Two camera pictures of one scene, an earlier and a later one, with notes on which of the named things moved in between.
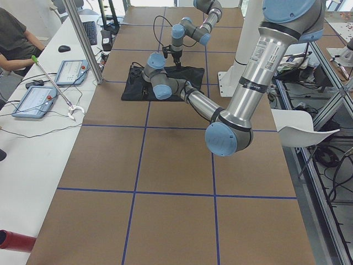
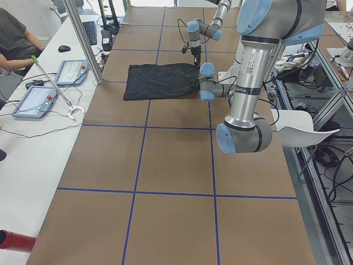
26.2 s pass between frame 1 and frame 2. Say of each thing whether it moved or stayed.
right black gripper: moved
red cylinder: stayed
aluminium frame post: stayed
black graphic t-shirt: stayed
